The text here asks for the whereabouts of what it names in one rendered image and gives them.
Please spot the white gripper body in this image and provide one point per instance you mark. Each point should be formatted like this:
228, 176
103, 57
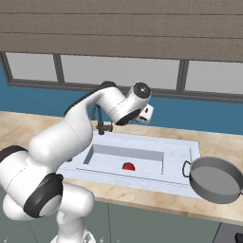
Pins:
145, 120

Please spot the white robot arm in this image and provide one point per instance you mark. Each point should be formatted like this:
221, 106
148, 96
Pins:
57, 142

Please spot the pale grey sink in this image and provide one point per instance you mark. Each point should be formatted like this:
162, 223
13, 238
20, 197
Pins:
177, 152

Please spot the red onion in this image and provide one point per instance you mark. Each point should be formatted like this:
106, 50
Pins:
128, 166

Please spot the black tap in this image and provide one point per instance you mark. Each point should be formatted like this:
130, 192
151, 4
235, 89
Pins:
101, 126

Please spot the grey framed window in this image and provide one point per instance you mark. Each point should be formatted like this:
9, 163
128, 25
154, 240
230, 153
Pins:
120, 71

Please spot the beige window blind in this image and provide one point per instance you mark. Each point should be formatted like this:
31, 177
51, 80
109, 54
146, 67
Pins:
126, 28

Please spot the dark grey appliance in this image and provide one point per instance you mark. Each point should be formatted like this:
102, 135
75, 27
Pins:
226, 235

